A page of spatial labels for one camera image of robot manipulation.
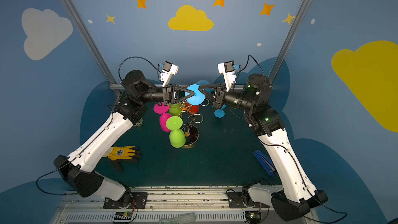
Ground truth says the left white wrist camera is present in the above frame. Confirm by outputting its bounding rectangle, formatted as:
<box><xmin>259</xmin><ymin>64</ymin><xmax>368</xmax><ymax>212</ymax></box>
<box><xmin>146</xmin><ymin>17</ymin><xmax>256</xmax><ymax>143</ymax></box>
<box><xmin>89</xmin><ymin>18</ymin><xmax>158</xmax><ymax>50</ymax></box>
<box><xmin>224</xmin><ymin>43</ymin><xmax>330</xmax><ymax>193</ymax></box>
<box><xmin>158</xmin><ymin>61</ymin><xmax>179</xmax><ymax>88</ymax></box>

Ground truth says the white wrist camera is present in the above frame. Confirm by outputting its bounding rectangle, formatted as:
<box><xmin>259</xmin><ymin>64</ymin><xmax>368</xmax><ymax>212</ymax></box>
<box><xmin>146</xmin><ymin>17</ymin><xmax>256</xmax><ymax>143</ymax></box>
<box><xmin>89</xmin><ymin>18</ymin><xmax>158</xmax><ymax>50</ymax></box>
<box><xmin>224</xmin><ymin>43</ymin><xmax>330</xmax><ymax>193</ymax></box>
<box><xmin>158</xmin><ymin>61</ymin><xmax>179</xmax><ymax>88</ymax></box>
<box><xmin>218</xmin><ymin>61</ymin><xmax>239</xmax><ymax>92</ymax></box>

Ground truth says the back frame bar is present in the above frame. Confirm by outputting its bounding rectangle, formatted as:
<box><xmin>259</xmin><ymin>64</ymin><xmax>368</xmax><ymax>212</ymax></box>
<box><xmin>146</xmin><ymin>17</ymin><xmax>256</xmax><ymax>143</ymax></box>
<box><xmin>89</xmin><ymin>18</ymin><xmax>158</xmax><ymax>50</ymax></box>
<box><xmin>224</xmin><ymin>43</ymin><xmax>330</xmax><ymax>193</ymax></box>
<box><xmin>109</xmin><ymin>83</ymin><xmax>273</xmax><ymax>91</ymax></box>

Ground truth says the left frame post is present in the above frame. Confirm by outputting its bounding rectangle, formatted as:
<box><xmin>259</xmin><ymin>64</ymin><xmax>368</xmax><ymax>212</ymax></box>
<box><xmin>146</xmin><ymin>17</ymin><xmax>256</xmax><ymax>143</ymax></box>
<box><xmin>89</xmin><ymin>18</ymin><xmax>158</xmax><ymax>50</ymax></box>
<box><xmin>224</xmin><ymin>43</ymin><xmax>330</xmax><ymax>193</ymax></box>
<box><xmin>61</xmin><ymin>0</ymin><xmax>116</xmax><ymax>85</ymax></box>

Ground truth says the green wine glass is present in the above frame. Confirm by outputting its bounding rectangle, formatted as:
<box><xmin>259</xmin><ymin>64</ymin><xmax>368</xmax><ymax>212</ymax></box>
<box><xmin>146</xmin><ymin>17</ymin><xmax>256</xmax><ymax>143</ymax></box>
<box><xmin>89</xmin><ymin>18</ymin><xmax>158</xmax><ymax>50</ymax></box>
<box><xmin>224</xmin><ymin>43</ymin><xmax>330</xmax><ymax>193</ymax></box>
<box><xmin>166</xmin><ymin>116</ymin><xmax>186</xmax><ymax>148</ymax></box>
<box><xmin>169</xmin><ymin>103</ymin><xmax>182</xmax><ymax>116</ymax></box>

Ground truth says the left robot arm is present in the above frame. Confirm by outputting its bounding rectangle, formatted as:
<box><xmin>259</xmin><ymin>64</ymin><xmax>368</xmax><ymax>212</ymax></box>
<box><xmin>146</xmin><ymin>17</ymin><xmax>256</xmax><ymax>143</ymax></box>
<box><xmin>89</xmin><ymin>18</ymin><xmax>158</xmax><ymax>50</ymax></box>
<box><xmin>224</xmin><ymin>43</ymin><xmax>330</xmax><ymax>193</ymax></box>
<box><xmin>54</xmin><ymin>70</ymin><xmax>194</xmax><ymax>201</ymax></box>

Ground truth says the right circuit board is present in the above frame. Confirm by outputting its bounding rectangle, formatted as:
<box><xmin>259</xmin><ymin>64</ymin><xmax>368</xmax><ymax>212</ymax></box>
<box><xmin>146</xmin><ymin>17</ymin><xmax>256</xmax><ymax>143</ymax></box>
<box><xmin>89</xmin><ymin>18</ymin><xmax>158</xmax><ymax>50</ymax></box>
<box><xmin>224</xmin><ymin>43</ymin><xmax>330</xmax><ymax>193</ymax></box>
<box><xmin>244</xmin><ymin>212</ymin><xmax>262</xmax><ymax>224</ymax></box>

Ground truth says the front green wine glass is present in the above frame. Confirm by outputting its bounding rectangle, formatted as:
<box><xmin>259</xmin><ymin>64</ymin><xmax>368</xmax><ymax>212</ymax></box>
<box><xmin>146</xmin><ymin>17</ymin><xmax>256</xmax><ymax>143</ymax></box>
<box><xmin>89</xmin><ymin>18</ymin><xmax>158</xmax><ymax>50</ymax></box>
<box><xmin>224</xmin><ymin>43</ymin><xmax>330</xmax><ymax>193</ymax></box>
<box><xmin>166</xmin><ymin>116</ymin><xmax>186</xmax><ymax>148</ymax></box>

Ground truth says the red wine glass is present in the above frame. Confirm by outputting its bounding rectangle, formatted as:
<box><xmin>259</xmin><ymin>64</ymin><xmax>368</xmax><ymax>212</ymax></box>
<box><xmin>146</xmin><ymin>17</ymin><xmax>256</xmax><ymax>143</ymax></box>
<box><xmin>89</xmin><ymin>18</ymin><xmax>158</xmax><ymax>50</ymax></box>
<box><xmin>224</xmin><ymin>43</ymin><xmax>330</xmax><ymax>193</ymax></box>
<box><xmin>186</xmin><ymin>84</ymin><xmax>199</xmax><ymax>114</ymax></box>

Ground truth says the left circuit board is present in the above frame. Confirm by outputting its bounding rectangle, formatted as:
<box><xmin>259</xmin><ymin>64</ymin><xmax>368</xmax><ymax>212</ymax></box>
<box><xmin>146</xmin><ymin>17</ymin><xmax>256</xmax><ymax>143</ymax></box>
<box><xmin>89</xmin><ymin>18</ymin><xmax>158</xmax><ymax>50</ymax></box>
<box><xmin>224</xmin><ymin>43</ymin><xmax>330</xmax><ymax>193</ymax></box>
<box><xmin>113</xmin><ymin>212</ymin><xmax>134</xmax><ymax>224</ymax></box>

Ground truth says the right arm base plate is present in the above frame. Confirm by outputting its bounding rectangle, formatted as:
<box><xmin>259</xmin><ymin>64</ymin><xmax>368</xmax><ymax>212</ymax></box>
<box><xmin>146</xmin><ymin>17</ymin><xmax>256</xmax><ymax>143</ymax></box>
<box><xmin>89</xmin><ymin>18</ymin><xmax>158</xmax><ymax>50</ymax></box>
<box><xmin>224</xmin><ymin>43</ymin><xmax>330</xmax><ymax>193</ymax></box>
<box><xmin>226</xmin><ymin>190</ymin><xmax>269</xmax><ymax>209</ymax></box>

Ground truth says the pink wine glass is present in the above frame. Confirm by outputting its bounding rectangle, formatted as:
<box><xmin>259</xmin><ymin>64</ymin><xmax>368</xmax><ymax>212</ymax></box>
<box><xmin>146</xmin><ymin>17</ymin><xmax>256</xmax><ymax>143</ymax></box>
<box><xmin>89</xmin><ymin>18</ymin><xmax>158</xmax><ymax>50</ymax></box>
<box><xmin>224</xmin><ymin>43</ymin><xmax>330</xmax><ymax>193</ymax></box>
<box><xmin>153</xmin><ymin>103</ymin><xmax>172</xmax><ymax>132</ymax></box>

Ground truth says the gold wire glass rack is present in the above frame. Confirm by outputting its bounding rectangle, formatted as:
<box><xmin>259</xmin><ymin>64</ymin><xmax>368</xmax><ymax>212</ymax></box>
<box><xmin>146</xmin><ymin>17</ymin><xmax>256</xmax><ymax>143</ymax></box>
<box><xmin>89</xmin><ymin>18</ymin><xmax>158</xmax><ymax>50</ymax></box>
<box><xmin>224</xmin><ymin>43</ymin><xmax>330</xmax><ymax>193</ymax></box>
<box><xmin>179</xmin><ymin>99</ymin><xmax>208</xmax><ymax>149</ymax></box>

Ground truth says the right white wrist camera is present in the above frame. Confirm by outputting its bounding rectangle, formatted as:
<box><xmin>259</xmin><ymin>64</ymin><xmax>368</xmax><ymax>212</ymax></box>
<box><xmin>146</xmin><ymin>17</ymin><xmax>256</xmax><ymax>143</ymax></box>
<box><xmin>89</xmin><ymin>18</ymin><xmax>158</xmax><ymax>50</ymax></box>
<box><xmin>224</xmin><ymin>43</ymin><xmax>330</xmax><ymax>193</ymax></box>
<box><xmin>218</xmin><ymin>61</ymin><xmax>239</xmax><ymax>92</ymax></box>

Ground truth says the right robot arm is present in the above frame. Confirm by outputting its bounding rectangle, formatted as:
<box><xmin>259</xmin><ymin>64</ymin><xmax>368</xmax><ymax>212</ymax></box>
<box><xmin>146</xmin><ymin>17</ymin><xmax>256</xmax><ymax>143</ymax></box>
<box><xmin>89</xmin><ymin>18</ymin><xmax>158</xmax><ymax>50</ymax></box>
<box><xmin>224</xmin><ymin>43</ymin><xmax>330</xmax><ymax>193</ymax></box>
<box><xmin>199</xmin><ymin>74</ymin><xmax>328</xmax><ymax>222</ymax></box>

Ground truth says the circuit board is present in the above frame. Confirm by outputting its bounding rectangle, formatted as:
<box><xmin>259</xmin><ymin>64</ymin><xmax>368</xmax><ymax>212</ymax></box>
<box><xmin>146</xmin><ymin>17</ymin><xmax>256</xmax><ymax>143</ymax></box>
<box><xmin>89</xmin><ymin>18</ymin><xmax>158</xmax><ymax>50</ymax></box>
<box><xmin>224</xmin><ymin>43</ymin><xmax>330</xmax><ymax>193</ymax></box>
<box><xmin>113</xmin><ymin>212</ymin><xmax>134</xmax><ymax>224</ymax></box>
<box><xmin>244</xmin><ymin>212</ymin><xmax>262</xmax><ymax>224</ymax></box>

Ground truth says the blue stapler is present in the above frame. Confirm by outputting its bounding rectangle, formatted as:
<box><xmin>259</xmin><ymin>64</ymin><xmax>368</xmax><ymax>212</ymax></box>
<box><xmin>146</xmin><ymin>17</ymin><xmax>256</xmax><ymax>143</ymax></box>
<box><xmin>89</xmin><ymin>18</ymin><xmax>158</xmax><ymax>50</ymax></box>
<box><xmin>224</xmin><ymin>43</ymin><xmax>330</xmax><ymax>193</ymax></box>
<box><xmin>253</xmin><ymin>150</ymin><xmax>276</xmax><ymax>176</ymax></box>

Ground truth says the frame post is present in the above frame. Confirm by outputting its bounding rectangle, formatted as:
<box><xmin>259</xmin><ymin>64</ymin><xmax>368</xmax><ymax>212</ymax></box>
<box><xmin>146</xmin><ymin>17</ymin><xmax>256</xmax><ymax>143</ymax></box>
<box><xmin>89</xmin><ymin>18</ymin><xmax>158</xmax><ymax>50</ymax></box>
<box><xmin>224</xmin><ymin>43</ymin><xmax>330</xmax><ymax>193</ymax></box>
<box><xmin>268</xmin><ymin>0</ymin><xmax>313</xmax><ymax>85</ymax></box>
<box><xmin>61</xmin><ymin>0</ymin><xmax>116</xmax><ymax>85</ymax></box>

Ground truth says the blue wine glass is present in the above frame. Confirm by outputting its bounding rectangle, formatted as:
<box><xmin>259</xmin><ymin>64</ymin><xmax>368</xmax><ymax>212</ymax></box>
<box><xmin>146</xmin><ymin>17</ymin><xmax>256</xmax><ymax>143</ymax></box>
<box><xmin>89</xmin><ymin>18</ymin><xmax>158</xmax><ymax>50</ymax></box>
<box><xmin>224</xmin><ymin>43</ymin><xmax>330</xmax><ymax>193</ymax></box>
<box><xmin>214</xmin><ymin>105</ymin><xmax>226</xmax><ymax>118</ymax></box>
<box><xmin>186</xmin><ymin>79</ymin><xmax>210</xmax><ymax>105</ymax></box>

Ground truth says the yellow black work glove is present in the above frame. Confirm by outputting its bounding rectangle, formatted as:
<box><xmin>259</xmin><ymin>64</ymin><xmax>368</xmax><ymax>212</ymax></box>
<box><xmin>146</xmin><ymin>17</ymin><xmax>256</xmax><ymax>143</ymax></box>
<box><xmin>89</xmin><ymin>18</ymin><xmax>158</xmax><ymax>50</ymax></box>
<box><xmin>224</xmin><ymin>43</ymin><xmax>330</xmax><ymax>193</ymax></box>
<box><xmin>102</xmin><ymin>146</ymin><xmax>142</xmax><ymax>172</ymax></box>

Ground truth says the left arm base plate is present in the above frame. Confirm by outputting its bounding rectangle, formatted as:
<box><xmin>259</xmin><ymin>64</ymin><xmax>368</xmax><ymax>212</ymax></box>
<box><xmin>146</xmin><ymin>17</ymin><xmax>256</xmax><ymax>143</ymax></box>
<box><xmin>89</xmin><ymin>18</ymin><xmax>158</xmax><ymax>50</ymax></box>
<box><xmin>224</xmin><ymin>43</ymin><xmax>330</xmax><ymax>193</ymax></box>
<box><xmin>103</xmin><ymin>192</ymin><xmax>148</xmax><ymax>209</ymax></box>

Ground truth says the back green wine glass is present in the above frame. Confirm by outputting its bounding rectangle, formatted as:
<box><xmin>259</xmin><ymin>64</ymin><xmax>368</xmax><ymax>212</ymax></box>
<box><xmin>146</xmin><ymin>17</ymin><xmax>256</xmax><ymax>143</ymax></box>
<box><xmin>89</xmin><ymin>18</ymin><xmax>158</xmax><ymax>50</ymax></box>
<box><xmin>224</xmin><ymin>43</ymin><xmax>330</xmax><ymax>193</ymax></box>
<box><xmin>169</xmin><ymin>103</ymin><xmax>182</xmax><ymax>116</ymax></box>

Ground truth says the aluminium rail base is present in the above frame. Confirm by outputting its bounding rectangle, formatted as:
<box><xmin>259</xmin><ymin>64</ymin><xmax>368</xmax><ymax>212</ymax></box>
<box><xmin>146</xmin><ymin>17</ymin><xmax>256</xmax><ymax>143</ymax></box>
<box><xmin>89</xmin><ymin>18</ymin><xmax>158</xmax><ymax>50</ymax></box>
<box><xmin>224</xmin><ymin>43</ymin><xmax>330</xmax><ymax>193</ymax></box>
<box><xmin>49</xmin><ymin>186</ymin><xmax>321</xmax><ymax>224</ymax></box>

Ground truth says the right frame post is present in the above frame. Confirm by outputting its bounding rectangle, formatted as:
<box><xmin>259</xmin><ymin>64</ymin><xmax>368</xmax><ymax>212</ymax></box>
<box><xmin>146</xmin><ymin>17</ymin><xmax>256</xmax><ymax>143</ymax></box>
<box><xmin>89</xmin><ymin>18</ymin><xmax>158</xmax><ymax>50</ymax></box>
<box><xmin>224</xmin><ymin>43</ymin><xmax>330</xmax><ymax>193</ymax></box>
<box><xmin>268</xmin><ymin>0</ymin><xmax>313</xmax><ymax>85</ymax></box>

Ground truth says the silver tin can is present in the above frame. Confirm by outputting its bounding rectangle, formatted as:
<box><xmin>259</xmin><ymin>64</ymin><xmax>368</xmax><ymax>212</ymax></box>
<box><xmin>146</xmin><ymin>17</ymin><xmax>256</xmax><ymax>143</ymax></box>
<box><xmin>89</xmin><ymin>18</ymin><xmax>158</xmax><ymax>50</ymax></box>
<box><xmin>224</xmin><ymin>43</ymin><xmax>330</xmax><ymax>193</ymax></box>
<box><xmin>134</xmin><ymin>118</ymin><xmax>143</xmax><ymax>127</ymax></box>

